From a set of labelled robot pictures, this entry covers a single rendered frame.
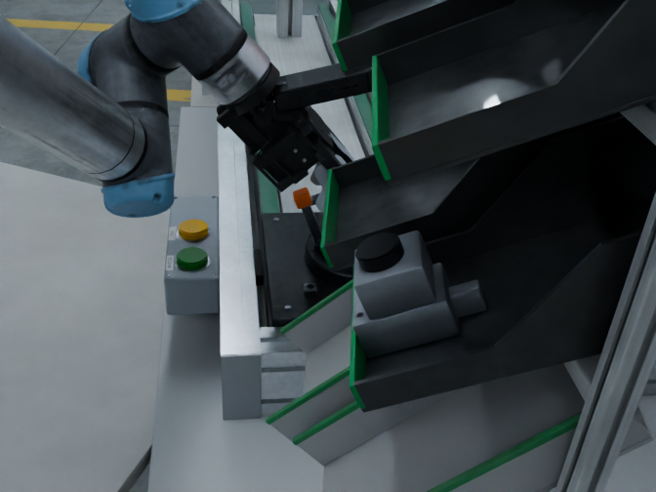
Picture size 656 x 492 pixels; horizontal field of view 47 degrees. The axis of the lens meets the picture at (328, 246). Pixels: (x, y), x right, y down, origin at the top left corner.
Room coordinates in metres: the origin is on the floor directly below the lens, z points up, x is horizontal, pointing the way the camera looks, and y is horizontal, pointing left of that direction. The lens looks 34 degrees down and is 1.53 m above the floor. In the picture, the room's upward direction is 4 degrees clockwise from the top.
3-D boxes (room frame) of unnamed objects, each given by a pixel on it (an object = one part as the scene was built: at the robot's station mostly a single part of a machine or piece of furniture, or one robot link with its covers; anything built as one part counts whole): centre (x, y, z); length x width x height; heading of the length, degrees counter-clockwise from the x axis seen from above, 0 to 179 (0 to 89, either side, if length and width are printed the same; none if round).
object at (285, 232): (0.82, -0.04, 0.96); 0.24 x 0.24 x 0.02; 9
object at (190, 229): (0.87, 0.19, 0.96); 0.04 x 0.04 x 0.02
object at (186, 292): (0.87, 0.19, 0.93); 0.21 x 0.07 x 0.06; 9
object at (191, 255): (0.80, 0.17, 0.96); 0.04 x 0.04 x 0.02
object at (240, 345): (1.07, 0.15, 0.91); 0.89 x 0.06 x 0.11; 9
